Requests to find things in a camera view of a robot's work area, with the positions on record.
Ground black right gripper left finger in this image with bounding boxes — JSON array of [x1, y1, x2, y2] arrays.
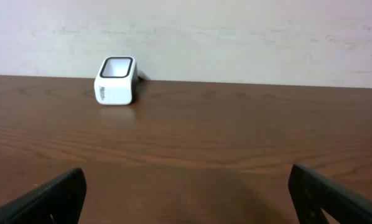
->
[[0, 167, 87, 224]]

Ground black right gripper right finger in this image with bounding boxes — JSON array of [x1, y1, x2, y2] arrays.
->
[[288, 164, 372, 223]]

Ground white barcode scanner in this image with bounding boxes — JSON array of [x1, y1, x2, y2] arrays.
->
[[93, 56, 139, 105]]

